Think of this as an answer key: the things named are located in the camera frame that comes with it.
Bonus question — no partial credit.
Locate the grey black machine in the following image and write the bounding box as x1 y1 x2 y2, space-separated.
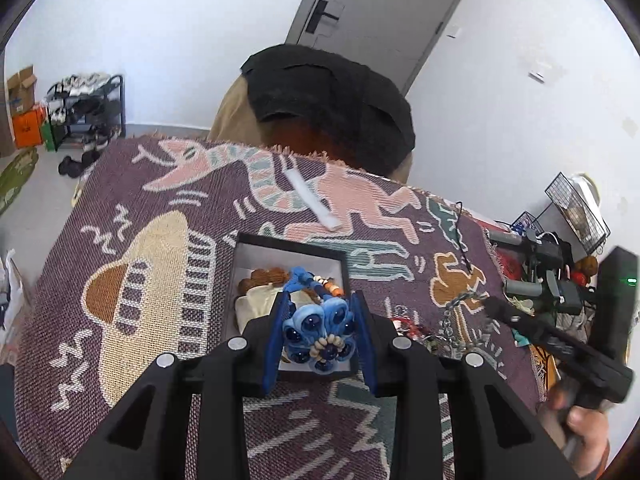
487 227 597 317

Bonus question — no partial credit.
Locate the purple printed blanket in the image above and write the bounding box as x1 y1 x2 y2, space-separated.
12 132 551 480

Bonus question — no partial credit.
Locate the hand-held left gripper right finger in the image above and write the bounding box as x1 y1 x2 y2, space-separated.
350 290 571 480

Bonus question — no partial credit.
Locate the white plastic bag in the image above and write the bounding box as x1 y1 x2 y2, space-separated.
0 250 25 332

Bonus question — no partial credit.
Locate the green bag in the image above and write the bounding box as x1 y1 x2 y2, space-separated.
40 119 67 154

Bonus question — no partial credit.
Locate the black jewelry box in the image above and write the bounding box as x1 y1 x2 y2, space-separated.
222 231 362 386

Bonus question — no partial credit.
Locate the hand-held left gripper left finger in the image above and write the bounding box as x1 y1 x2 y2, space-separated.
62 290 294 480

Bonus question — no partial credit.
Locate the black cloth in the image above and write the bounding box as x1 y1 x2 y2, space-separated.
240 44 417 173

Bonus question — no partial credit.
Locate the brown cardboard box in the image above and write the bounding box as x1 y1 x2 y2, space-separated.
5 65 39 112

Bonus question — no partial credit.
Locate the silver metal chain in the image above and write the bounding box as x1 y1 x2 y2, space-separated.
440 289 488 357

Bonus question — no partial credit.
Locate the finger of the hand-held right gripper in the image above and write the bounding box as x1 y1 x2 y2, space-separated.
482 296 597 368

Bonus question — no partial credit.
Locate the person's right hand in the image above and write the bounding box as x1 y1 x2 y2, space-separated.
537 377 612 478

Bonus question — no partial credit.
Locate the red bead jewelry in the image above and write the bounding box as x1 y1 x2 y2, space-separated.
390 305 448 356

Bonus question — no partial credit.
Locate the blue flower bead necklace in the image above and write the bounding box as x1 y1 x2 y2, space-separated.
280 266 358 375

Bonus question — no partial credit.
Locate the pair of black shoes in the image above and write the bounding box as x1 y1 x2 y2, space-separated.
57 150 102 179

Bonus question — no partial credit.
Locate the black shoe rack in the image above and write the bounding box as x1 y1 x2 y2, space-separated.
45 74 126 153

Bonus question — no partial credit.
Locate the large black wire basket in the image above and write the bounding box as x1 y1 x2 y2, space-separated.
545 172 612 256

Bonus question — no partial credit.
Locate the pile of bead jewelry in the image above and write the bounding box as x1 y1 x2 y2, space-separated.
235 267 348 343

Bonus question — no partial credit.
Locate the black door handle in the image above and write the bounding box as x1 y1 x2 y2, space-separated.
306 0 342 34

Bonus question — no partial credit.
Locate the small black wire basket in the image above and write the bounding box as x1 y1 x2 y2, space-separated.
510 211 544 236

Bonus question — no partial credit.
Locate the grey door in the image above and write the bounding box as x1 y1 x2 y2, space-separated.
286 0 481 96

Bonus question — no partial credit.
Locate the black cable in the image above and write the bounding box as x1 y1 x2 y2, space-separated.
451 202 476 275

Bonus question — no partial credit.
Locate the white flat strip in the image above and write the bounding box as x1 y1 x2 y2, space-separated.
285 167 342 232

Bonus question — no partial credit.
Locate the tan chair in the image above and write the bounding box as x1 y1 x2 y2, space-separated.
207 77 417 186

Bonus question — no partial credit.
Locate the green floor mat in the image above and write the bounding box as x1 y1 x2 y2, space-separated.
0 147 40 218

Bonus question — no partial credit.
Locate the orange box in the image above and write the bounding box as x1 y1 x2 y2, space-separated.
11 105 48 149

